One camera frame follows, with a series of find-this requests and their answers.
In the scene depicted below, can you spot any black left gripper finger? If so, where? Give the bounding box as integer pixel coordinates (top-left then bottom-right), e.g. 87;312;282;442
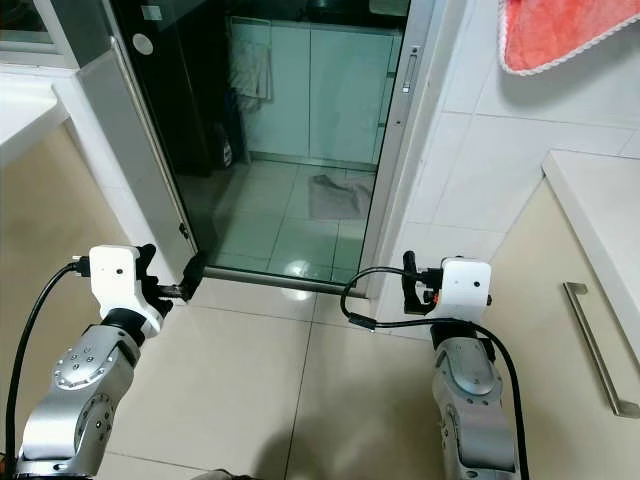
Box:
180;250;207;303

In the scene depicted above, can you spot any grey floor cloth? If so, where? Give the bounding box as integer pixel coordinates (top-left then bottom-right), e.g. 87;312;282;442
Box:
308;173;376;221

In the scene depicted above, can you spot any dark bottle behind glass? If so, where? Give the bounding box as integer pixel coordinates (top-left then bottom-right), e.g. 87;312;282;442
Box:
218;120;235;169

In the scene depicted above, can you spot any glass sliding door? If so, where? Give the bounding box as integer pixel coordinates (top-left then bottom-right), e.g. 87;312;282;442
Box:
75;0;436;296

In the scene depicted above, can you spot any pale hanging towel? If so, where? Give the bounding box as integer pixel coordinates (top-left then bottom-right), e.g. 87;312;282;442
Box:
228;40;273;111

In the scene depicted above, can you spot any kitchen window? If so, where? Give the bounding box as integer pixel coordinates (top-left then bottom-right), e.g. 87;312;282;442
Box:
0;0;51;33

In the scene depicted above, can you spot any red towel white trim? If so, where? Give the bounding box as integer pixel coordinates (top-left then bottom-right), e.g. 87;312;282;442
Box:
498;0;640;77

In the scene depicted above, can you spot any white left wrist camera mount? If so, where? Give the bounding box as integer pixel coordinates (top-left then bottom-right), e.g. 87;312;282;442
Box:
88;245;169;336

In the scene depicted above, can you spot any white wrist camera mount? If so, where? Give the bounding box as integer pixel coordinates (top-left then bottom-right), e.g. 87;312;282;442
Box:
88;245;169;336
440;258;493;326

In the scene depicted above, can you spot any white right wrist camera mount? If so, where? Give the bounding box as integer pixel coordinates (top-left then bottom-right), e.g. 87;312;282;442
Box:
440;258;493;326

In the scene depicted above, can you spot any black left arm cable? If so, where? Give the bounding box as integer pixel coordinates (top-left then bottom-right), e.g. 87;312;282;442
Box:
5;258;96;479

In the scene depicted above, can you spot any steel cabinet bar handle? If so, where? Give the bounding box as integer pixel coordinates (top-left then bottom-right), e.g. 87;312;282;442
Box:
563;282;640;419

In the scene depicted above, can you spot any silver sliding door handle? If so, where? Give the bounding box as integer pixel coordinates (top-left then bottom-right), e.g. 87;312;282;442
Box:
400;45;421;96

